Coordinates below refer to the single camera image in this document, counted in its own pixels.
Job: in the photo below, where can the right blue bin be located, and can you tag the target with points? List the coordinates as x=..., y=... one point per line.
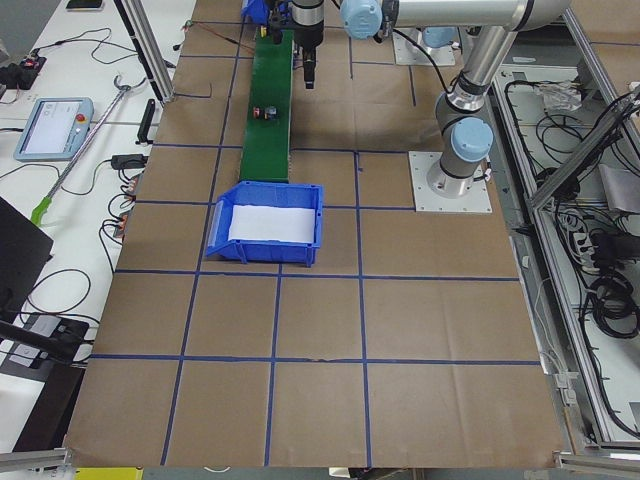
x=256, y=10

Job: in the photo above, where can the blue bin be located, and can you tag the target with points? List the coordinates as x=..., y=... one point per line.
x=256, y=10
x=285, y=195

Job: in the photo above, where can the green conveyor belt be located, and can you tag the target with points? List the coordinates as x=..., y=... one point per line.
x=265, y=154

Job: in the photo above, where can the left blue bin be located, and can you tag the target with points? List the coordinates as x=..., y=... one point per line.
x=285, y=195

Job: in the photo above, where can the white foam in left bin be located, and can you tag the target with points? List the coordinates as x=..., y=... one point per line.
x=267, y=223

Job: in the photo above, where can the black power adapter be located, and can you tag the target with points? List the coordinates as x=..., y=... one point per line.
x=128, y=161

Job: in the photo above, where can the reacher grabber tool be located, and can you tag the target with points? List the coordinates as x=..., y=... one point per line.
x=40, y=210

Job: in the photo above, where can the teach pendant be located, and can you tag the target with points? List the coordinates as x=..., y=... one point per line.
x=55, y=130

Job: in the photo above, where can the brown paper table cover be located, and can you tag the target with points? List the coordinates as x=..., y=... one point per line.
x=408, y=343

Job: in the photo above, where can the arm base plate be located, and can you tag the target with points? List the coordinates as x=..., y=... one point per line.
x=436, y=192
x=420, y=47

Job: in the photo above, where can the aluminium frame post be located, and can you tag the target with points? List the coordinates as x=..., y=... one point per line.
x=140, y=32

